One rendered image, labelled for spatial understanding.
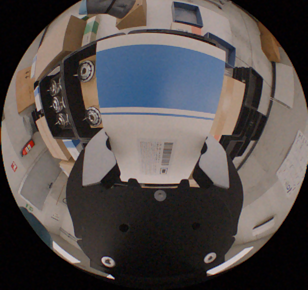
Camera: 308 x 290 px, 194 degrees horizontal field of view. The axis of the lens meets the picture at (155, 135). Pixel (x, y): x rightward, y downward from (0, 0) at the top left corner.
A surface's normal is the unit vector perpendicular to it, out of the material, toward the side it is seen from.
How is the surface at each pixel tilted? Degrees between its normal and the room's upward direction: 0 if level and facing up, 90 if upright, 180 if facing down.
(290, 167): 90
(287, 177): 90
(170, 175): 0
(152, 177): 0
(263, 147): 90
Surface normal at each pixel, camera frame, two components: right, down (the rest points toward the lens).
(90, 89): 0.00, 0.53
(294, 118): -1.00, -0.04
